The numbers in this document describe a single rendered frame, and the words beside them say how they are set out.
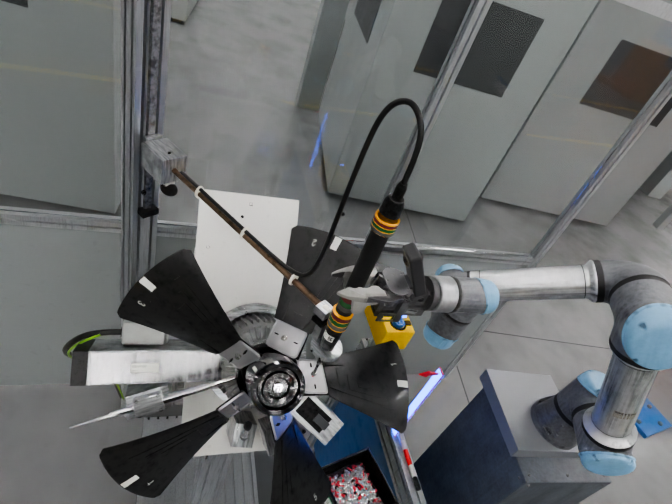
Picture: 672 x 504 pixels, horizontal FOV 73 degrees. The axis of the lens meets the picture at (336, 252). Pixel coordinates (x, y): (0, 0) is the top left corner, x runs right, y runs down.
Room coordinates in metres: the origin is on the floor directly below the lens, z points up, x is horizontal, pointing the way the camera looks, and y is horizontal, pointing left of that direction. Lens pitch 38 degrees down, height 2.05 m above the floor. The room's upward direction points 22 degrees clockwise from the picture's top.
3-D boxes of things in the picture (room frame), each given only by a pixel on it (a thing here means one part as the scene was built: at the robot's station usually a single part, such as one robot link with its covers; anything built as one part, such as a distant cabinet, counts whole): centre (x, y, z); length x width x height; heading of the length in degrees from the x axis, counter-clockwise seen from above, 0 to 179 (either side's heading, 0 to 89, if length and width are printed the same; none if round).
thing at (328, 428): (0.69, -0.09, 0.98); 0.20 x 0.16 x 0.20; 27
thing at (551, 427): (0.91, -0.79, 1.09); 0.15 x 0.15 x 0.10
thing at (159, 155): (0.93, 0.50, 1.38); 0.10 x 0.07 x 0.08; 62
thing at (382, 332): (1.07, -0.24, 1.02); 0.16 x 0.10 x 0.11; 27
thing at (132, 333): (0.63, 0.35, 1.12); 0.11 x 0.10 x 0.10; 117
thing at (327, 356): (0.64, -0.05, 1.34); 0.09 x 0.07 x 0.10; 62
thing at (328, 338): (0.64, -0.06, 1.50); 0.04 x 0.04 x 0.46
